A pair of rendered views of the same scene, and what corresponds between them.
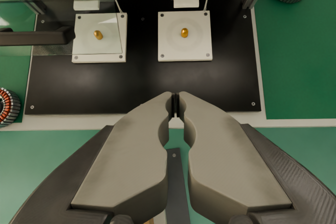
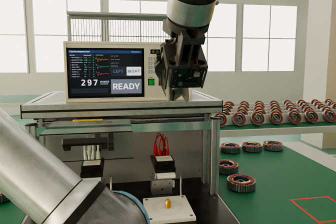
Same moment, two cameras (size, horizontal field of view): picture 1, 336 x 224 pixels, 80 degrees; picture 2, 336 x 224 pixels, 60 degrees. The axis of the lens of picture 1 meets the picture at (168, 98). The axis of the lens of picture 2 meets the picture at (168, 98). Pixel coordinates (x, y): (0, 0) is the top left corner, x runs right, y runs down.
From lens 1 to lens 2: 0.61 m
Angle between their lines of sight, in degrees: 72
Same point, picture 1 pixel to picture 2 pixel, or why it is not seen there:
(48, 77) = not seen: outside the picture
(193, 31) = (175, 205)
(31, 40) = (88, 140)
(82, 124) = not seen: outside the picture
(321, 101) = not seen: outside the picture
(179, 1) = (161, 174)
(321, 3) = (270, 191)
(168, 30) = (153, 206)
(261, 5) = (225, 195)
